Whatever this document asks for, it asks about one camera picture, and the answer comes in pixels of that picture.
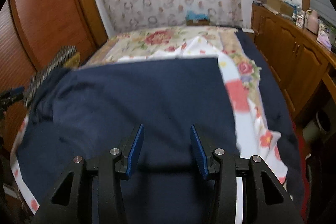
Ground navy blue mattress cover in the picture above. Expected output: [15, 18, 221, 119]
[236, 29, 305, 210]

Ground small cardboard box blue contents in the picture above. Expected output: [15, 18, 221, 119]
[185, 11, 210, 26]

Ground navy blue printed t-shirt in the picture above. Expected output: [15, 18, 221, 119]
[15, 57, 241, 224]

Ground brown louvered wooden wardrobe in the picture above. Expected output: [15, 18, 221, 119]
[0, 0, 109, 146]

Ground cardboard box on sideboard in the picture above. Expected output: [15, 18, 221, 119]
[266, 0, 294, 17]

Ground white flower strawberry sheet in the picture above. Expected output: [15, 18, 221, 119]
[10, 35, 288, 224]

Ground long wooden sideboard cabinet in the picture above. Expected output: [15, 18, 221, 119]
[251, 4, 335, 119]

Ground dark circle-patterned folded blanket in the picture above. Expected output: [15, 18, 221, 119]
[23, 46, 80, 109]

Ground beige rose floral bedspread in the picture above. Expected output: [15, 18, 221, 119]
[85, 25, 263, 114]

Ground grey window roller blind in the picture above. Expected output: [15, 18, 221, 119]
[310, 0, 336, 26]

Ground pink tissue pack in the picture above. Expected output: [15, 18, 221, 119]
[317, 30, 331, 52]

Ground pink thermos jug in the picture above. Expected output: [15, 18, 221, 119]
[306, 10, 319, 35]

